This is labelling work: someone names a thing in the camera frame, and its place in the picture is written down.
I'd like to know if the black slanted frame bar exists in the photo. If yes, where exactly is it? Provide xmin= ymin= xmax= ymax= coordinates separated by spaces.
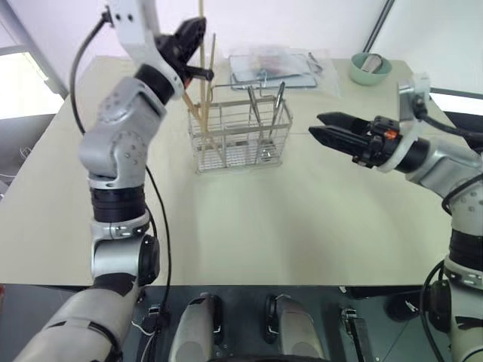
xmin=363 ymin=0 xmax=396 ymax=54

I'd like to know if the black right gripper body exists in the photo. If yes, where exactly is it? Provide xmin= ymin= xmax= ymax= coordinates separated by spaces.
xmin=352 ymin=116 xmax=401 ymax=167

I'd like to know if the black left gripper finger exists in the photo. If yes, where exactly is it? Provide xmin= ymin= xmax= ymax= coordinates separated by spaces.
xmin=179 ymin=16 xmax=208 ymax=60
xmin=183 ymin=65 xmax=215 ymax=81

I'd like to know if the silver wire basket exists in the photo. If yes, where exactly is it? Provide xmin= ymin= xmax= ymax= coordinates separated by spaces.
xmin=187 ymin=81 xmax=295 ymax=175

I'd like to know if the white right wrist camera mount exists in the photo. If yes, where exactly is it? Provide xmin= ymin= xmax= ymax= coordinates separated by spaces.
xmin=377 ymin=72 xmax=432 ymax=173

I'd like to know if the clear plastic tray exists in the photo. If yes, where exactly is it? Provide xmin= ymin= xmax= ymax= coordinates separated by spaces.
xmin=225 ymin=44 xmax=343 ymax=100

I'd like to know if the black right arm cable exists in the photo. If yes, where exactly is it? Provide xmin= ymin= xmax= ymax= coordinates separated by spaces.
xmin=414 ymin=96 xmax=483 ymax=227

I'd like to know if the grey rounded robot leg cover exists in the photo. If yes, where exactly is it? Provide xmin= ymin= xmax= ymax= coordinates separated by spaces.
xmin=263 ymin=293 xmax=326 ymax=362
xmin=168 ymin=292 xmax=224 ymax=362

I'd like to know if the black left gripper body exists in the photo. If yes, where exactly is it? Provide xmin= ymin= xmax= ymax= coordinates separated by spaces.
xmin=153 ymin=32 xmax=194 ymax=71

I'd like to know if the black flat bracket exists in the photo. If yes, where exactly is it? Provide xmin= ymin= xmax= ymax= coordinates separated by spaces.
xmin=340 ymin=307 xmax=374 ymax=362

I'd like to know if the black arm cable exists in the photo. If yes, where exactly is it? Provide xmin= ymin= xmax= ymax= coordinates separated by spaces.
xmin=70 ymin=10 xmax=174 ymax=321
xmin=414 ymin=96 xmax=483 ymax=227

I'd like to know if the wooden chopstick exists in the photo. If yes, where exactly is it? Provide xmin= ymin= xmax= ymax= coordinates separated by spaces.
xmin=182 ymin=92 xmax=224 ymax=160
xmin=205 ymin=32 xmax=217 ymax=114

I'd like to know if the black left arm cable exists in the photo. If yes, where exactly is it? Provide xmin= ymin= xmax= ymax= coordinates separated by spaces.
xmin=70 ymin=10 xmax=174 ymax=321

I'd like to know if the pale green bowl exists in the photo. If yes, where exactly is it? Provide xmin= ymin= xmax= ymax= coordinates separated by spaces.
xmin=348 ymin=52 xmax=394 ymax=87

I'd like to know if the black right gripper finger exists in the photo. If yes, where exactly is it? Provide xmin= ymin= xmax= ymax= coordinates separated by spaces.
xmin=316 ymin=111 xmax=374 ymax=133
xmin=308 ymin=126 xmax=371 ymax=156

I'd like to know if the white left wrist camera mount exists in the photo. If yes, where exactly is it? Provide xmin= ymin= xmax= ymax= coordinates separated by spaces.
xmin=104 ymin=0 xmax=188 ymax=101

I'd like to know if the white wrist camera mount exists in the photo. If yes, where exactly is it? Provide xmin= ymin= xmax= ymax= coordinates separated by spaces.
xmin=104 ymin=0 xmax=188 ymax=101
xmin=377 ymin=72 xmax=432 ymax=173

